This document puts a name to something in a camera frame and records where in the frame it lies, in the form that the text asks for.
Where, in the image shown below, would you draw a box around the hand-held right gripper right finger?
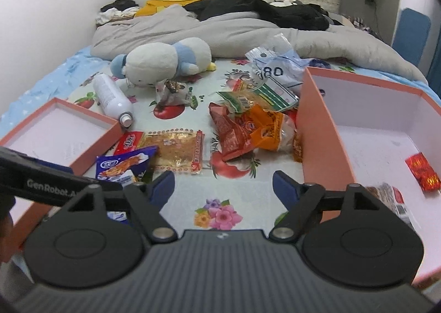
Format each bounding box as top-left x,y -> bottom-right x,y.
269,170 -> 386,241

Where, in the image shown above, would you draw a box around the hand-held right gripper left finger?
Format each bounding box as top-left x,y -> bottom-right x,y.
60,170 -> 176,243

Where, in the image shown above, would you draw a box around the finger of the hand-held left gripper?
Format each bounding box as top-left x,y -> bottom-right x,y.
0,147 -> 75,175

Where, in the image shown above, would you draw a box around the clear yellow snack packet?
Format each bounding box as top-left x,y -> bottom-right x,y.
139,129 -> 205,175

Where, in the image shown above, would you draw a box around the blue snack packet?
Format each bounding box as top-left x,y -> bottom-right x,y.
96,145 -> 160,225

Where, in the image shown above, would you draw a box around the red and yellow snack packet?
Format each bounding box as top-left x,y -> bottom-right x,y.
113,131 -> 146,156

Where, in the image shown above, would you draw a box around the orange snack packet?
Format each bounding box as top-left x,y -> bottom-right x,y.
247,104 -> 297,152

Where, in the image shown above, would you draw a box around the green and white snack packet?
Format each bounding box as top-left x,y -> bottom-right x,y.
216,78 -> 300,114

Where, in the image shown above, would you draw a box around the pink cardboard box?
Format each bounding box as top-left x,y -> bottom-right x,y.
295,67 -> 441,291

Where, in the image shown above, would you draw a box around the pink box lid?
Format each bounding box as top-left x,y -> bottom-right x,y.
0,98 -> 124,241

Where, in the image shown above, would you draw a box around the fruit print bed sheet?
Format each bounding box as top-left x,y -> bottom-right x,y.
0,44 -> 431,231

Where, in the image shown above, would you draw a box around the white spray bottle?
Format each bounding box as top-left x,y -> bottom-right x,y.
92,73 -> 135,128

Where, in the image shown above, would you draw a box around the small silver snack packet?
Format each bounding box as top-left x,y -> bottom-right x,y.
154,79 -> 194,107

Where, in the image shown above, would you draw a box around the yellow packet with red ends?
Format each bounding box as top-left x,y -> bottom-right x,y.
230,77 -> 258,92

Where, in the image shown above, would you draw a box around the clear plastic bag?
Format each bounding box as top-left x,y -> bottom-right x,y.
244,33 -> 322,89

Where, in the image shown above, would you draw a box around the white and blue plush toy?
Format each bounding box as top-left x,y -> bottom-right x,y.
110,37 -> 217,88

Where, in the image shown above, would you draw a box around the red foil snack packet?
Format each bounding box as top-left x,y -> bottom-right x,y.
404,152 -> 441,193

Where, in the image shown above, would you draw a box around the grey duvet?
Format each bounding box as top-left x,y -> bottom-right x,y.
90,4 -> 429,85

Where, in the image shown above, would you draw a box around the black and white clothes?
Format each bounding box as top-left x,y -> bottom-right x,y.
96,0 -> 141,25

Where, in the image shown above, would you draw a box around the black clothing pile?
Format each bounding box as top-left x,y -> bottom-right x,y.
185,0 -> 332,32

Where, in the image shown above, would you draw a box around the striped cloth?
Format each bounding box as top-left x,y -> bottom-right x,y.
344,15 -> 374,34

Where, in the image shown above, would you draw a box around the yellow cloth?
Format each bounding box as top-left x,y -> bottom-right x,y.
134,0 -> 215,18

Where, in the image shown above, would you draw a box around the blue padded panel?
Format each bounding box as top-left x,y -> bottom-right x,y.
392,8 -> 432,66

